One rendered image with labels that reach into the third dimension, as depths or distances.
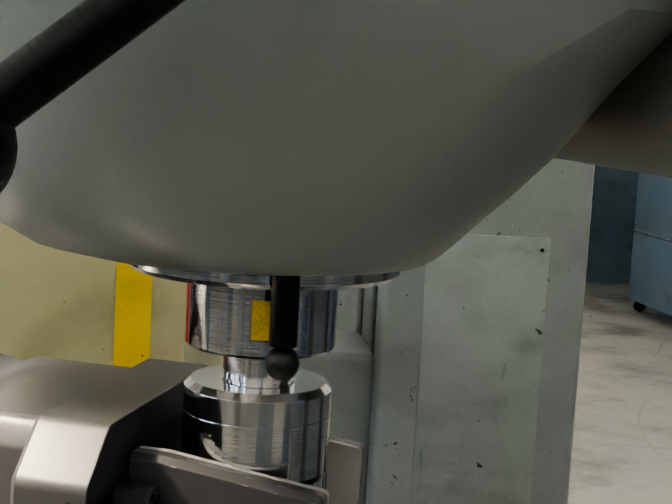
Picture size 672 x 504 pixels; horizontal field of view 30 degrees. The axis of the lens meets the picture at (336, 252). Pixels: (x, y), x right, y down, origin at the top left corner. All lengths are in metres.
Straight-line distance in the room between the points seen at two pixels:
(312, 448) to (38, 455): 0.08
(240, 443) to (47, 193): 0.10
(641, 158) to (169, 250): 0.14
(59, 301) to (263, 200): 1.83
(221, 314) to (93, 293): 1.76
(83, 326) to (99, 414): 1.77
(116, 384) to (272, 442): 0.06
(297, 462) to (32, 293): 1.77
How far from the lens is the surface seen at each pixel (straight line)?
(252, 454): 0.38
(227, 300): 0.37
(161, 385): 0.42
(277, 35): 0.30
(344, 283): 0.36
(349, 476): 0.43
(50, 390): 0.42
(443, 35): 0.30
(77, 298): 2.14
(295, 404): 0.38
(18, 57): 0.26
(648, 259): 8.62
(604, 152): 0.41
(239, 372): 0.39
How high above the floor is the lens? 1.36
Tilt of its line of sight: 7 degrees down
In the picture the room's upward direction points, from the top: 3 degrees clockwise
